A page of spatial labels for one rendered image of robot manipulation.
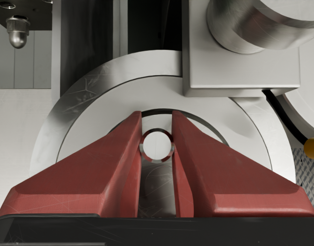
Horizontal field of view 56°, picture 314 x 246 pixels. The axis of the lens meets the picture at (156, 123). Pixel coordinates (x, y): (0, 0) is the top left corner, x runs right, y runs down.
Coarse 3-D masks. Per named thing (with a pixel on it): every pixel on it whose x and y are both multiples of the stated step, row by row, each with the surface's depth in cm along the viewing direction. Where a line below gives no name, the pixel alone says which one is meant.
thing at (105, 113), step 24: (120, 96) 16; (144, 96) 16; (168, 96) 16; (96, 120) 15; (120, 120) 15; (216, 120) 16; (240, 120) 16; (72, 144) 15; (240, 144) 15; (264, 144) 16
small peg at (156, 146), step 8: (160, 128) 12; (144, 136) 12; (152, 136) 12; (160, 136) 12; (168, 136) 12; (144, 144) 12; (152, 144) 12; (160, 144) 12; (168, 144) 12; (144, 152) 12; (152, 152) 12; (160, 152) 12; (168, 152) 12; (152, 160) 12; (160, 160) 12
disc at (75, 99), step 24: (96, 72) 17; (120, 72) 17; (144, 72) 17; (168, 72) 17; (72, 96) 16; (96, 96) 16; (48, 120) 16; (72, 120) 16; (264, 120) 17; (48, 144) 16; (288, 144) 17; (288, 168) 16
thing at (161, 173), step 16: (160, 112) 15; (144, 128) 14; (208, 128) 14; (144, 160) 15; (144, 176) 15; (160, 176) 14; (144, 192) 15; (160, 192) 14; (144, 208) 15; (160, 208) 15
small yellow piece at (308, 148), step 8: (272, 96) 13; (272, 104) 13; (280, 104) 13; (280, 112) 13; (288, 120) 13; (288, 128) 13; (296, 128) 13; (296, 136) 12; (304, 136) 12; (304, 144) 12; (312, 144) 11; (312, 152) 11
